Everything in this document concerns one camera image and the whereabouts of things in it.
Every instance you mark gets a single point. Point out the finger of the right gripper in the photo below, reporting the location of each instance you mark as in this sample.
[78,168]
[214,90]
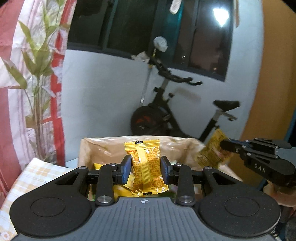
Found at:
[242,148]
[268,143]

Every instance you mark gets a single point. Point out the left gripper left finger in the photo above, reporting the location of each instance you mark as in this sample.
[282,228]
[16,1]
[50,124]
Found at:
[110,175]

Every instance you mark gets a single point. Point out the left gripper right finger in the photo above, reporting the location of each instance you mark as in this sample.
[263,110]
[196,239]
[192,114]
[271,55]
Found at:
[181,176]

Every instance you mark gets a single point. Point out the gold foil snack packet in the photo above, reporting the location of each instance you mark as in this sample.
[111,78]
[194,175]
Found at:
[212,154]

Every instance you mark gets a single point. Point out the yellow snack packet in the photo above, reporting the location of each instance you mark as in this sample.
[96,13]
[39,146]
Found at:
[146,167]

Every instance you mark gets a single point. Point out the yellow snack packets in box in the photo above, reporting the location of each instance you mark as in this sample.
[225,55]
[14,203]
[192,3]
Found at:
[119,190]

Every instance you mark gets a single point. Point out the brown cardboard snack box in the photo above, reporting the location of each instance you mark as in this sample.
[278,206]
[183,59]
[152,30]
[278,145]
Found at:
[112,150]

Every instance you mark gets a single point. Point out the dark window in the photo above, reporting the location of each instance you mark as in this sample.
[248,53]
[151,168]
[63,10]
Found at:
[199,35]

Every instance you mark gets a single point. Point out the green bamboo plant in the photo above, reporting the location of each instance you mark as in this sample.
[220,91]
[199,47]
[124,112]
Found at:
[37,76]

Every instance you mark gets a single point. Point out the red patterned curtain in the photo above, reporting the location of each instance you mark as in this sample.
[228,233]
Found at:
[30,88]

